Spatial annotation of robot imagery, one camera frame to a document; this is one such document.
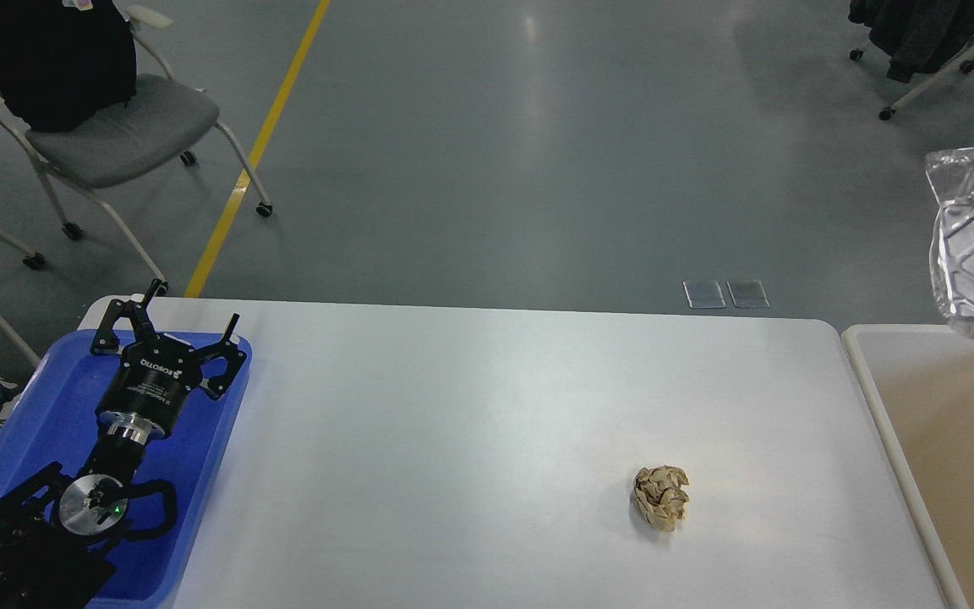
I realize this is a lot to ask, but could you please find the white chair with grey coat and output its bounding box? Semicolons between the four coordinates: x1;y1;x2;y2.
849;1;974;121

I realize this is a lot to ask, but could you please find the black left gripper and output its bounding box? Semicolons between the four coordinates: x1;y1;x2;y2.
91;278;247;440

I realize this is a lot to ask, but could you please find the blue plastic tray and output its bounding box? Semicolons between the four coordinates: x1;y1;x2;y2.
0;329;249;608

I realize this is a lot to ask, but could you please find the right floor plate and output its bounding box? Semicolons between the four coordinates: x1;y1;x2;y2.
726;280;770;309

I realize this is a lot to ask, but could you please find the left floor plate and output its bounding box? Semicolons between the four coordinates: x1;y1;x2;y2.
681;280;727;310

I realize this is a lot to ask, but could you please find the grey office chair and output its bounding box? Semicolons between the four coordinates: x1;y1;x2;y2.
0;3;273;277

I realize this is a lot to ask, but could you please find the beige plastic bin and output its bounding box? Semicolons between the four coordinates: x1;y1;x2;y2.
842;324;974;608

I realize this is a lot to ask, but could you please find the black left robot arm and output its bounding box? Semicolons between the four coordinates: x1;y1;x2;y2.
0;281;251;608

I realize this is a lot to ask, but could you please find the floor plate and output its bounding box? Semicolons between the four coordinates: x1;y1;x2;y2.
681;280;727;310
726;280;770;309

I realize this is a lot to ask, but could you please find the black jacket on chair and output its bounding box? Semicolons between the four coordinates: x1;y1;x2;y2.
0;1;138;134

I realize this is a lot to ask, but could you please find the crumpled brown paper ball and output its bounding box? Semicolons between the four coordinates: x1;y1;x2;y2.
632;465;691;533

